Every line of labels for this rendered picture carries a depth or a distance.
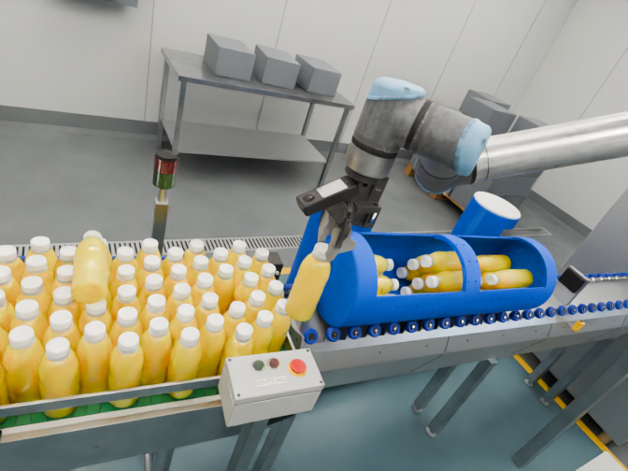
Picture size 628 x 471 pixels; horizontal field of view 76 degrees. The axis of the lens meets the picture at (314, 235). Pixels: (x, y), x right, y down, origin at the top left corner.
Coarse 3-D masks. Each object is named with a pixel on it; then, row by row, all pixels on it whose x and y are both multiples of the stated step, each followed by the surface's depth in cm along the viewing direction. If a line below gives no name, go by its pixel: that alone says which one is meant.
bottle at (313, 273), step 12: (312, 252) 88; (300, 264) 90; (312, 264) 87; (324, 264) 87; (300, 276) 89; (312, 276) 87; (324, 276) 88; (300, 288) 90; (312, 288) 89; (288, 300) 94; (300, 300) 91; (312, 300) 91; (288, 312) 94; (300, 312) 93; (312, 312) 94
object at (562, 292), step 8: (568, 272) 182; (576, 272) 180; (560, 280) 185; (568, 280) 181; (576, 280) 179; (584, 280) 176; (560, 288) 186; (568, 288) 181; (576, 288) 178; (560, 296) 186; (568, 296) 183; (576, 296) 182; (568, 304) 184
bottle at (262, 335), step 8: (256, 320) 100; (256, 328) 100; (264, 328) 99; (272, 328) 102; (256, 336) 100; (264, 336) 100; (272, 336) 102; (256, 344) 100; (264, 344) 101; (256, 352) 102; (264, 352) 104
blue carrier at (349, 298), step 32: (352, 256) 110; (384, 256) 144; (416, 256) 151; (512, 256) 163; (544, 256) 148; (352, 288) 110; (544, 288) 145; (352, 320) 113; (384, 320) 119; (416, 320) 130
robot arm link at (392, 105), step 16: (384, 80) 67; (400, 80) 71; (368, 96) 69; (384, 96) 67; (400, 96) 66; (416, 96) 66; (368, 112) 69; (384, 112) 68; (400, 112) 67; (416, 112) 66; (368, 128) 70; (384, 128) 69; (400, 128) 68; (368, 144) 71; (384, 144) 70; (400, 144) 70
